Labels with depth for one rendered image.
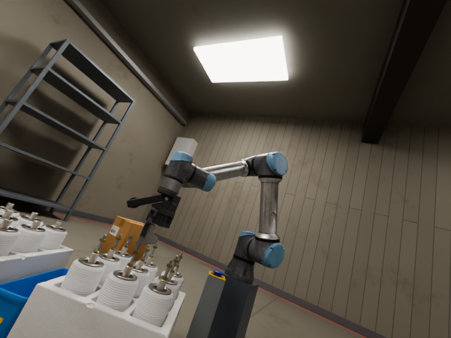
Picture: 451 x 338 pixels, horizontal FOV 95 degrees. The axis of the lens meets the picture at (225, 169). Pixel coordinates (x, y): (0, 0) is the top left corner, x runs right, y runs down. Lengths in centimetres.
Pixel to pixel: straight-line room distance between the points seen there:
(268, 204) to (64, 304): 78
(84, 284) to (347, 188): 305
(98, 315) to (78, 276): 13
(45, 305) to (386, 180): 337
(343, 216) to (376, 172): 75
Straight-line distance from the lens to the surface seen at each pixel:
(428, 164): 364
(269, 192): 100
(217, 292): 93
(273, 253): 101
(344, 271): 311
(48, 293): 81
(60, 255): 117
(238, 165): 105
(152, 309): 75
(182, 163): 75
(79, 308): 78
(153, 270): 99
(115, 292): 77
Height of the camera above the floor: 47
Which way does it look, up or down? 17 degrees up
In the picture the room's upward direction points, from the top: 20 degrees clockwise
